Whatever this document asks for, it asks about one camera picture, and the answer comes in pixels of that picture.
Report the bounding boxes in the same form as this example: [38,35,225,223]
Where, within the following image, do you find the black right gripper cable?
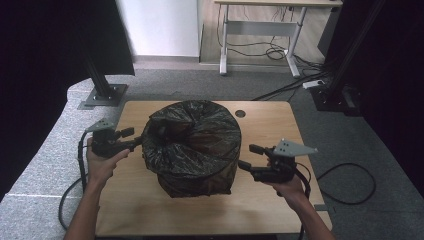
[294,162,377,240]

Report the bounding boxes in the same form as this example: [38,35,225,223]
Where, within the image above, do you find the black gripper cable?
[294,162,377,240]
[57,131,90,232]

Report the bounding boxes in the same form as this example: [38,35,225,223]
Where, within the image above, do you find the black metal stand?
[77,49,130,108]
[309,0,388,117]

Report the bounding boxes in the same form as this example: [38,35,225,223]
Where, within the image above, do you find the white power strip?
[302,79,326,90]

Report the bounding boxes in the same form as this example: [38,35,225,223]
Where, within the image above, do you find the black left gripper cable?
[57,131,90,232]

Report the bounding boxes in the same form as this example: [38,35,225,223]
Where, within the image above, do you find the black floor cables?
[215,4,333,102]

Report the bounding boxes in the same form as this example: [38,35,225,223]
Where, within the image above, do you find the white metal frame desk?
[213,0,344,79]

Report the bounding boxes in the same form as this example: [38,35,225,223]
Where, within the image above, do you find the person's right hand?
[266,174,308,205]

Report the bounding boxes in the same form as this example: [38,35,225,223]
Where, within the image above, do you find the dark curtain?
[318,0,424,194]
[0,0,136,202]

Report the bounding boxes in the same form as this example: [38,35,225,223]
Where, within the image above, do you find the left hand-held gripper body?
[85,118,121,159]

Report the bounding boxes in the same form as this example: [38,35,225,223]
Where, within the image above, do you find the black plastic garbage bag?
[141,99,243,199]

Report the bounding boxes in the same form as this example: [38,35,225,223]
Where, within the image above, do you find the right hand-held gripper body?
[251,138,319,184]

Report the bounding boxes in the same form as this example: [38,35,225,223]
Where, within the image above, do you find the person's left hand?
[86,137,131,188]

